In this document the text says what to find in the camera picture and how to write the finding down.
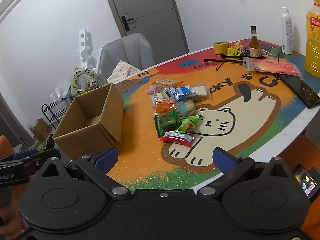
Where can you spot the person's left hand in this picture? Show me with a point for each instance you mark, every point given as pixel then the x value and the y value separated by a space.
pixel 10 215

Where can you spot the phone with lit screen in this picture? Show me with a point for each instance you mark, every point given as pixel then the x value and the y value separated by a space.
pixel 308 182

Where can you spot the clear rice cake packet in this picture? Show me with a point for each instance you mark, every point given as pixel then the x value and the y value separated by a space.
pixel 187 108

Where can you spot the orange snack packet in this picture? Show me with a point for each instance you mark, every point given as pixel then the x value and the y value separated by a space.
pixel 165 106

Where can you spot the dotted cream cushion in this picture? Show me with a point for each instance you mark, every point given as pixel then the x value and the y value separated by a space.
pixel 122 71

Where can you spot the yellow clips pile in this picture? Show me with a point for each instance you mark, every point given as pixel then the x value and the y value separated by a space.
pixel 233 50

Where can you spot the small floor cardboard box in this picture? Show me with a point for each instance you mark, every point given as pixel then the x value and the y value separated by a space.
pixel 40 128

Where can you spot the brown glass bottle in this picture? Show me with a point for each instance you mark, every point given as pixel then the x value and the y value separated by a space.
pixel 255 47

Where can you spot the small silver blue packet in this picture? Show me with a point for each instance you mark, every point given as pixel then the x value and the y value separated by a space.
pixel 169 93

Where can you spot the small clear packet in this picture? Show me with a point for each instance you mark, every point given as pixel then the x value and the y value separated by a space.
pixel 157 97

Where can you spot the white plastic holder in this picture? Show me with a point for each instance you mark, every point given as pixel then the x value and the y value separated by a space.
pixel 60 93

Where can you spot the small purple packet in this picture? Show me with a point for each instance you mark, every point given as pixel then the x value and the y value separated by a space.
pixel 152 90

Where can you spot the white perforated board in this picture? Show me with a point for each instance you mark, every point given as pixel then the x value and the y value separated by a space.
pixel 83 42

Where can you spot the small orange clip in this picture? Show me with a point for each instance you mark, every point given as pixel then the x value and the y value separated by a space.
pixel 221 54

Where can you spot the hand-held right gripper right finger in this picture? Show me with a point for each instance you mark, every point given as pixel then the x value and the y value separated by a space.
pixel 223 160

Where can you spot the clear bread packet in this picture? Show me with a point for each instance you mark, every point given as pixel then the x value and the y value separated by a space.
pixel 200 91

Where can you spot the black clothes hanger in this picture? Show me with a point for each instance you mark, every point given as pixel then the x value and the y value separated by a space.
pixel 212 60

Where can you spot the grey door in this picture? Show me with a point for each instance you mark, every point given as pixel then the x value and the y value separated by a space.
pixel 150 17

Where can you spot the yellow oil bottle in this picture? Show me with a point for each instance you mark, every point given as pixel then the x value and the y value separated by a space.
pixel 313 50

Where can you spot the green printed bag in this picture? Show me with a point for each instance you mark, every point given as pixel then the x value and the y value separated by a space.
pixel 43 146

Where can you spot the grey doorway frame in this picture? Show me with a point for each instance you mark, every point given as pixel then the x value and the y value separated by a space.
pixel 20 130

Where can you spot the yellow tape roll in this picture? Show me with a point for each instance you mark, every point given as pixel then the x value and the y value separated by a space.
pixel 221 47

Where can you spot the clear zip bag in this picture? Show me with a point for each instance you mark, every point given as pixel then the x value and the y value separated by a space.
pixel 275 67

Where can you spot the blue foil packet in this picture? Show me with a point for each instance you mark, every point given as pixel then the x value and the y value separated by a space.
pixel 182 92

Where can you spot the red snack packet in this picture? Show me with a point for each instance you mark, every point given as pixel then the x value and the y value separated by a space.
pixel 176 138

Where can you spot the black shoe rack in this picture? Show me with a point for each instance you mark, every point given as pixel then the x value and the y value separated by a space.
pixel 50 112

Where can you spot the black phone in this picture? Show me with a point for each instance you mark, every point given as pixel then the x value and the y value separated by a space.
pixel 300 90

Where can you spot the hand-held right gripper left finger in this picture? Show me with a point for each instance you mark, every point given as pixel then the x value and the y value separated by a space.
pixel 107 158

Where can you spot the dark green snack packet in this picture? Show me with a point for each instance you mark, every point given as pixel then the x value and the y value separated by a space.
pixel 166 123

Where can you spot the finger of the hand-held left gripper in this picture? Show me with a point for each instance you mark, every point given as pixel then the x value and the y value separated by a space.
pixel 25 153
pixel 46 153

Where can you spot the grey chair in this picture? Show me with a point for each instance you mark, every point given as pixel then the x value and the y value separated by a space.
pixel 127 50

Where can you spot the white spray can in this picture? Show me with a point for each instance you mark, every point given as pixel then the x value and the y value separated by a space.
pixel 287 30

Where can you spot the light green snack packet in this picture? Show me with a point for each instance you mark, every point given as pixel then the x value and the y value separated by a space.
pixel 188 125

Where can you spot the brown cardboard box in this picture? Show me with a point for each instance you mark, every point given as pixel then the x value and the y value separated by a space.
pixel 82 140

